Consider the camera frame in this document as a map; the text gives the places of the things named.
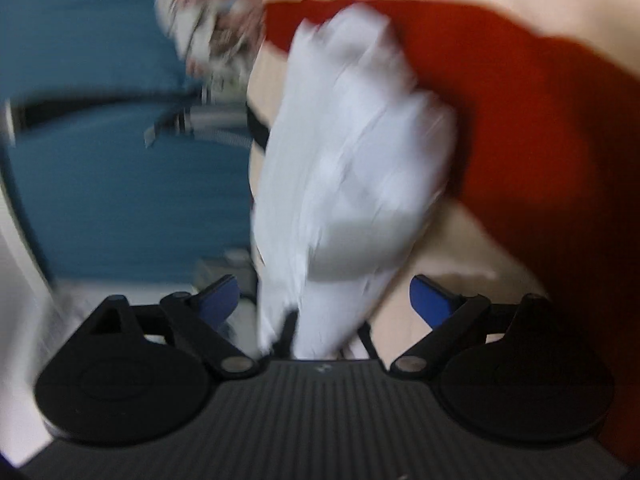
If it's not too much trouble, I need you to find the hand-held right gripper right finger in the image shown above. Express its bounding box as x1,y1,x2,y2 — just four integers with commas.
390,274,557,377

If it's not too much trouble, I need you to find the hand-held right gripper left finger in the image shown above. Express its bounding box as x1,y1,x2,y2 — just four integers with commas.
85,274,262,379

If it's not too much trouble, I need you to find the white t-shirt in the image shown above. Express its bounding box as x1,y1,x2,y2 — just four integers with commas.
250,2,459,361

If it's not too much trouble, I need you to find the blue curtain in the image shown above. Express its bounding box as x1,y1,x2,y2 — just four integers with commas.
0,0,262,283

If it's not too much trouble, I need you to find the garment steamer stand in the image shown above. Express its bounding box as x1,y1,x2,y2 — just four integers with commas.
144,105,252,150

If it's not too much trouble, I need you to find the striped blanket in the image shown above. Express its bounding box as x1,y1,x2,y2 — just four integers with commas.
245,0,640,361

